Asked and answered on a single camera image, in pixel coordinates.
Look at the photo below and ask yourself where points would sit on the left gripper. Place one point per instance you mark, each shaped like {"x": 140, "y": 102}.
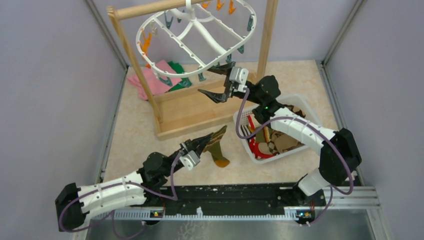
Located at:
{"x": 197, "y": 145}

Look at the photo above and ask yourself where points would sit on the red white striped sock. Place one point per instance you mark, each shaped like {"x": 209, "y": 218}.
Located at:
{"x": 258, "y": 142}

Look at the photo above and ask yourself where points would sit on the wooden hanger rack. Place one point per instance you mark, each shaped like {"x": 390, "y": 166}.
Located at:
{"x": 177, "y": 112}

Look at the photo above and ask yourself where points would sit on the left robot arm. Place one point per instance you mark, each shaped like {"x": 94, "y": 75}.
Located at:
{"x": 76, "y": 205}

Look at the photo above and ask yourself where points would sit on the pink cloth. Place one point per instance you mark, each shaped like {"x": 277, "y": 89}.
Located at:
{"x": 156, "y": 86}

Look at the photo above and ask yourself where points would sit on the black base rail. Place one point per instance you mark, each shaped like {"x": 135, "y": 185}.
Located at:
{"x": 240, "y": 200}

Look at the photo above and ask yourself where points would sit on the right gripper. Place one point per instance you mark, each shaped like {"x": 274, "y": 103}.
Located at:
{"x": 229, "y": 88}

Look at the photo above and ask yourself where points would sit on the argyle brown sock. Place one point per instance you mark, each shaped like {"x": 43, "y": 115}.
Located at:
{"x": 271, "y": 149}

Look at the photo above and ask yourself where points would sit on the olive striped sock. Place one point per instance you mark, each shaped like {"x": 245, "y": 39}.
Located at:
{"x": 214, "y": 148}

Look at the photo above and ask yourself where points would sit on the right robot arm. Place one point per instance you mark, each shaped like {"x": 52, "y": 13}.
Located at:
{"x": 338, "y": 153}

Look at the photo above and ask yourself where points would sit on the white oval clip hanger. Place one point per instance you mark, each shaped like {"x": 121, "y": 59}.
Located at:
{"x": 196, "y": 36}

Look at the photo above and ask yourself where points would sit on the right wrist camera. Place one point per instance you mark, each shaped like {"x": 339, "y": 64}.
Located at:
{"x": 239, "y": 75}

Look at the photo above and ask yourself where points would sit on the tan ribbed sock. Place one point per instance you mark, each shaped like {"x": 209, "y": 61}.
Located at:
{"x": 284, "y": 143}

